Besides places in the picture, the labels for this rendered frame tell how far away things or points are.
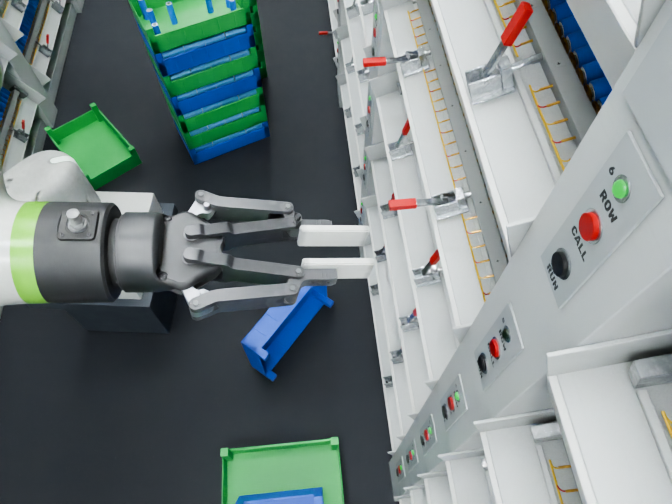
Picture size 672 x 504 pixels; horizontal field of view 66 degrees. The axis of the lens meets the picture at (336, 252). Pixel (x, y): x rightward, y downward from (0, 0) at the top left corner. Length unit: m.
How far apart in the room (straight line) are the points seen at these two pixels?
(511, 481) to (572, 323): 0.26
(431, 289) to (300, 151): 1.20
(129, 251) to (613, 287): 0.37
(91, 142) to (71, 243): 1.69
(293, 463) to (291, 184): 0.93
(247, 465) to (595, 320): 1.24
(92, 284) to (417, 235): 0.56
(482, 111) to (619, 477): 0.32
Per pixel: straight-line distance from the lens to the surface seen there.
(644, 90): 0.28
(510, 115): 0.51
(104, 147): 2.13
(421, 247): 0.87
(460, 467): 0.77
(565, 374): 0.40
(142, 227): 0.48
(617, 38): 0.31
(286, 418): 1.49
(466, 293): 0.63
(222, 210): 0.53
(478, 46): 0.58
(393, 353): 1.20
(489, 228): 0.63
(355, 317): 1.58
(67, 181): 1.22
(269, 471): 1.47
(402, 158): 0.98
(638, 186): 0.28
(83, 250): 0.48
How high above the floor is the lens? 1.45
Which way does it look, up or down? 60 degrees down
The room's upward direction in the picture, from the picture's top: straight up
